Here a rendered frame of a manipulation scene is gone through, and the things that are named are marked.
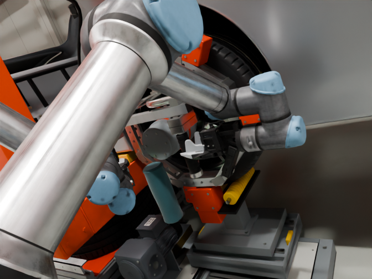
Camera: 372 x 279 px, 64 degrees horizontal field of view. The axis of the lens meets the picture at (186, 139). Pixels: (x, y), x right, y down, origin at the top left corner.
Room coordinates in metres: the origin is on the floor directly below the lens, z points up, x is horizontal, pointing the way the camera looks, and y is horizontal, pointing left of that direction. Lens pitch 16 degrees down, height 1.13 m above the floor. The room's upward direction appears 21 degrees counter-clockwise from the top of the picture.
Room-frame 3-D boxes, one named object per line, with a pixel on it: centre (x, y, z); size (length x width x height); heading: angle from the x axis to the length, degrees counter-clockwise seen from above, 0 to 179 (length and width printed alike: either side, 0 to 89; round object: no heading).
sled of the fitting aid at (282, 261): (1.31, -0.10, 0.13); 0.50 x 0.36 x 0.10; 53
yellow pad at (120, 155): (1.59, 0.33, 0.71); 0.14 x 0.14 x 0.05; 53
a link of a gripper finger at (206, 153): (0.82, -0.04, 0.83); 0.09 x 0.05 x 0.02; 62
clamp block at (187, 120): (0.91, -0.01, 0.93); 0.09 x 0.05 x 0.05; 143
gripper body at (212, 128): (0.80, -0.10, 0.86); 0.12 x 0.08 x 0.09; 53
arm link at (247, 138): (0.75, -0.17, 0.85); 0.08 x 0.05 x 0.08; 143
